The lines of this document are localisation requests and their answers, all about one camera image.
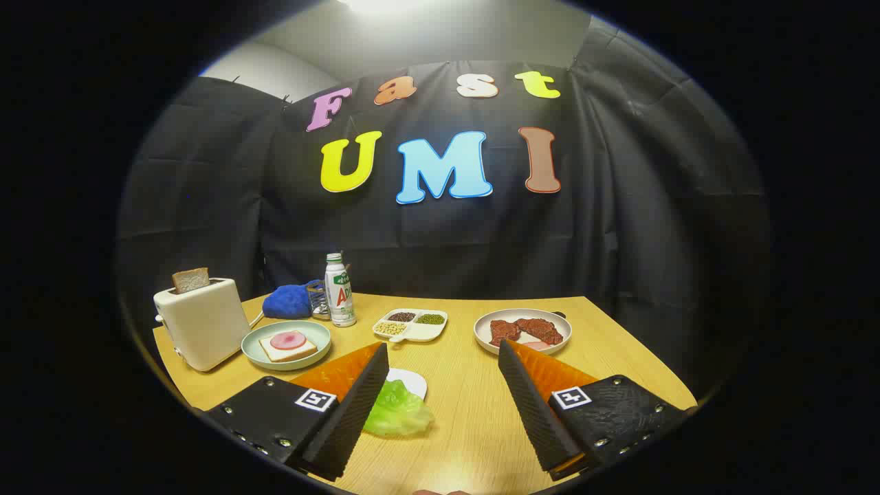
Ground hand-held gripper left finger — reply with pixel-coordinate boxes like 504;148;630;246
206;342;391;482

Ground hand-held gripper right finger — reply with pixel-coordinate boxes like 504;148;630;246
498;338;688;482

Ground green lettuce leaf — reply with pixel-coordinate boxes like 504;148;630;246
362;379;435;437

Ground toasted bread slice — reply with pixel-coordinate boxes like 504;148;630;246
172;267;211;295

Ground small white plate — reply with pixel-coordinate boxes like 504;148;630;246
385;368;428;401

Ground large brown meat piece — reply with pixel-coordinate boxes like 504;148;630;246
516;318;564;345

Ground white bread slice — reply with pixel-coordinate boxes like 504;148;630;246
258;331;318;363

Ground light green plate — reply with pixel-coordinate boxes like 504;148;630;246
241;320;332;372

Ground white round meat plate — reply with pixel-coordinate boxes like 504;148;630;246
474;308;573;356

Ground white divided dish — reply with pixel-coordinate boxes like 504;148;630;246
372;309;449;343

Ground white drink bottle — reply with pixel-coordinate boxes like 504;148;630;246
324;253;358;328

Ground blue cloth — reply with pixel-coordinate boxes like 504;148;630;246
262;280;324;320

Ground white toaster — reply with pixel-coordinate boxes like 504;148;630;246
153;277;252;373

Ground black backdrop cloth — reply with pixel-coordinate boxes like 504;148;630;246
117;27;774;413

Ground metal wire holder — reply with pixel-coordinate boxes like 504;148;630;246
307;280;332;321

